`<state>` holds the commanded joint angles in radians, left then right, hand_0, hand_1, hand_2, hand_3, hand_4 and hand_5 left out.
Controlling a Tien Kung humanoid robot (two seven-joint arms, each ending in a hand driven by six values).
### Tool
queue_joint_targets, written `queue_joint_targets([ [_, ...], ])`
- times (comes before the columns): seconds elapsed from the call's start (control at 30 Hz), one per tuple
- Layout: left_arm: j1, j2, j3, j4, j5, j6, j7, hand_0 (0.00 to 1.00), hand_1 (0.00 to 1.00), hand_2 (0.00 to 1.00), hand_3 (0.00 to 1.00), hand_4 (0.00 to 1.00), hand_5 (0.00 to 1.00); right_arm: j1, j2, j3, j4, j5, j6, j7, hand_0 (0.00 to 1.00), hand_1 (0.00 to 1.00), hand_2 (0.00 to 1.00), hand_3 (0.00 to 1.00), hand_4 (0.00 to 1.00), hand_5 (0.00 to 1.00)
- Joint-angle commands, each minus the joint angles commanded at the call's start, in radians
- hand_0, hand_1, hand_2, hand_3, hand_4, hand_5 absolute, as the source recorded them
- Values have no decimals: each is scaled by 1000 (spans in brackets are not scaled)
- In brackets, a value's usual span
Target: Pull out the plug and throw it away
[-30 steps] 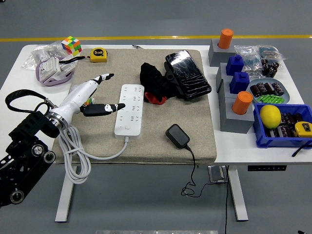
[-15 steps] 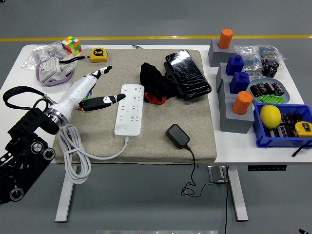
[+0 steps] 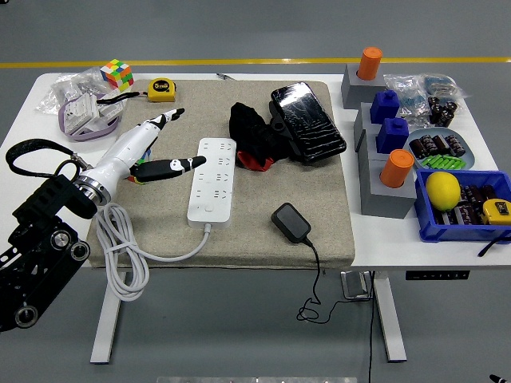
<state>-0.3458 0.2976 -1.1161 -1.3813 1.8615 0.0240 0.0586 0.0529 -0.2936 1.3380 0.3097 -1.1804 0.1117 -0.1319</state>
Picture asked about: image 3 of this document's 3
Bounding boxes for black smartphone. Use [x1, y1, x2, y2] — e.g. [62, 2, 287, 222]
[270, 81, 347, 164]

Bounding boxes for orange cylinder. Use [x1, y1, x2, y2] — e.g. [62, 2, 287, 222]
[356, 46, 383, 81]
[378, 148, 415, 189]

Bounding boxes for black capacitors on plate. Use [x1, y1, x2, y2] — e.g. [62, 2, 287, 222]
[410, 134, 467, 159]

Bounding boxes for yellow floor tape line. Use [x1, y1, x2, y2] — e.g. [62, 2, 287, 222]
[0, 57, 511, 69]

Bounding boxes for large colourful puzzle cube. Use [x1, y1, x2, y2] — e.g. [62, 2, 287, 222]
[124, 148, 155, 187]

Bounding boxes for black table control panel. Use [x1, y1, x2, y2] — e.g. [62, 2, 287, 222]
[405, 270, 471, 282]

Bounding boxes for black cloth with red patch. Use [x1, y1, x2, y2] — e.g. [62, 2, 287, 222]
[228, 102, 299, 172]

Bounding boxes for black phone stand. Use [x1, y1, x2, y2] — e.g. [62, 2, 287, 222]
[267, 101, 304, 160]

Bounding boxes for green batteries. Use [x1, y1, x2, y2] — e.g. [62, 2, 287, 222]
[421, 154, 466, 169]

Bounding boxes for purple tray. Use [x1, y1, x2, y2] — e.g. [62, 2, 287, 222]
[57, 93, 121, 144]

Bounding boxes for blue square peg block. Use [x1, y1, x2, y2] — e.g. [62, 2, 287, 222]
[375, 117, 410, 156]
[369, 89, 400, 124]

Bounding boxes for black capacitors in bin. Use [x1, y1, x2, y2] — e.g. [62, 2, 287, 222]
[433, 184, 498, 227]

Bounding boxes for grey block with round hole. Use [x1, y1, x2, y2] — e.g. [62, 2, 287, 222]
[341, 62, 387, 109]
[358, 155, 418, 219]

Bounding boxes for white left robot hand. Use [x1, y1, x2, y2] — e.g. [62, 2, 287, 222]
[81, 107, 208, 197]

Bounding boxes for white table leg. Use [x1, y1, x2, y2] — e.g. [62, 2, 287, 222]
[373, 270, 408, 363]
[89, 270, 133, 365]

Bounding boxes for loose pile of black capacitors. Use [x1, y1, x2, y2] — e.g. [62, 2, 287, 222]
[427, 95, 459, 128]

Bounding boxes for yellow lemon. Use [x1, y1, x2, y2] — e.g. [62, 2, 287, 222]
[425, 171, 462, 212]

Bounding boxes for clear bags of white parts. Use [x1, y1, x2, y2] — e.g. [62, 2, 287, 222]
[34, 67, 111, 116]

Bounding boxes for white power strip cable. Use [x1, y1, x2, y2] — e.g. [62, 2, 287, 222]
[95, 202, 212, 303]

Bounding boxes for small colourful puzzle cube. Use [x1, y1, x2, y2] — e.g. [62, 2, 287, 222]
[99, 58, 135, 93]

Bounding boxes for white power strip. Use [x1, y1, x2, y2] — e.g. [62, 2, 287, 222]
[186, 137, 237, 229]

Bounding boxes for pale blue oval plate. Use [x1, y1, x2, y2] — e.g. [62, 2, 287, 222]
[402, 127, 477, 171]

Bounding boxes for black wrist strap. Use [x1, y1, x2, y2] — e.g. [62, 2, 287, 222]
[477, 235, 511, 257]

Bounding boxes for clear bag of small parts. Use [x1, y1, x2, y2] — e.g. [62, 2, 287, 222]
[383, 73, 432, 127]

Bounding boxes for grey-brown fabric mat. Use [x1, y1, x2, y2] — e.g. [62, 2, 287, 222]
[90, 78, 356, 270]

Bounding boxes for clear bag of blue parts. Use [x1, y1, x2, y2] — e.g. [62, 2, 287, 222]
[421, 73, 472, 101]

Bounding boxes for blue plastic bin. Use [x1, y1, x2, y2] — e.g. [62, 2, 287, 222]
[413, 169, 511, 243]

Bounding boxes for black power adapter plug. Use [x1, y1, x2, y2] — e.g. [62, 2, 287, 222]
[270, 202, 312, 244]

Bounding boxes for black hanging cable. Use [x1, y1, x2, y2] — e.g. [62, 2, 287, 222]
[366, 270, 378, 383]

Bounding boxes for white plastic parts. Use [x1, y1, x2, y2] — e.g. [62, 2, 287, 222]
[63, 93, 121, 135]

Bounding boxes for silver bracket under table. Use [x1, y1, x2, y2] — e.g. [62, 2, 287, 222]
[339, 270, 376, 299]

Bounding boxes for yellow tape measure, attached strap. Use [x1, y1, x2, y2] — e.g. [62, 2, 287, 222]
[95, 77, 177, 105]

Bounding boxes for thin black adapter cord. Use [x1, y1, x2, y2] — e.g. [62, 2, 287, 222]
[295, 235, 374, 324]

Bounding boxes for yellow tape measure in bin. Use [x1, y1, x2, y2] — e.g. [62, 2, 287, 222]
[478, 198, 511, 227]

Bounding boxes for grey block with square hole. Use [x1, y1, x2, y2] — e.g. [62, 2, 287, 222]
[354, 128, 408, 161]
[353, 101, 384, 152]

